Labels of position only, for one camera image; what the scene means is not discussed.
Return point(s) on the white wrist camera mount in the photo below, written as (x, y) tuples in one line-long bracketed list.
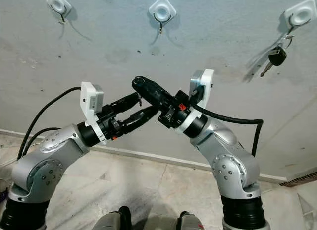
[(90, 98), (205, 84)]

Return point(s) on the white square wall hook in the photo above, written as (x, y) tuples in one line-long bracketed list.
[(162, 11), (302, 14), (58, 2)]

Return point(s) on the brown ribbed threshold strip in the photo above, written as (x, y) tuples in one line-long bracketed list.
[(299, 179)]

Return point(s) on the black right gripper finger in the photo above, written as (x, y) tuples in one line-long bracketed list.
[(152, 87), (151, 98)]

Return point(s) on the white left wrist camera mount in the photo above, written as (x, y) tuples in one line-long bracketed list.
[(90, 98)]

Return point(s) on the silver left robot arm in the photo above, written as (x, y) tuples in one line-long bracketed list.
[(44, 163)]

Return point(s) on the silver right robot leg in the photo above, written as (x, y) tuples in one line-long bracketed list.
[(189, 221)]

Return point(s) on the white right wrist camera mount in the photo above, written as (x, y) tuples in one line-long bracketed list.
[(205, 84)]

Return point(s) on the silver robot leg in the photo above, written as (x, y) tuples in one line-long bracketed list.
[(111, 220), (189, 221)]

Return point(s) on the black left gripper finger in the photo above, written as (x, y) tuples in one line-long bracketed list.
[(141, 118), (123, 101)]

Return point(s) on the silver left robot leg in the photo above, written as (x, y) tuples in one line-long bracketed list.
[(111, 220)]

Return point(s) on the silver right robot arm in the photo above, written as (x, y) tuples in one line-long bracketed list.
[(233, 160)]

